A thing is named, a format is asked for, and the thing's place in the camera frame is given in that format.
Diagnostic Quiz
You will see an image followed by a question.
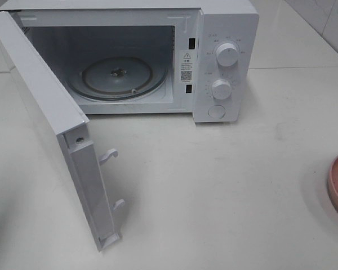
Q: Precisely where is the white microwave knob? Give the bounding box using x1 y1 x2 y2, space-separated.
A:
214 41 239 67
211 79 232 100

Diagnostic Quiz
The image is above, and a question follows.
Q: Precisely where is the white round door button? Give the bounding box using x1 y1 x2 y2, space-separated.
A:
208 105 225 119

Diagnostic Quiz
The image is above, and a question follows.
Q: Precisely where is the white microwave door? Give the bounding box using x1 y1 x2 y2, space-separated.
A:
0 11 124 251

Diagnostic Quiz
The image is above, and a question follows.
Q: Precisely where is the white microwave oven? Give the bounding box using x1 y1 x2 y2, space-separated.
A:
0 1 259 123

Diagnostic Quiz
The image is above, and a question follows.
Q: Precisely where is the white warning label sticker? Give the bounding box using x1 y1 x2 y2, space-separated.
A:
179 51 195 82

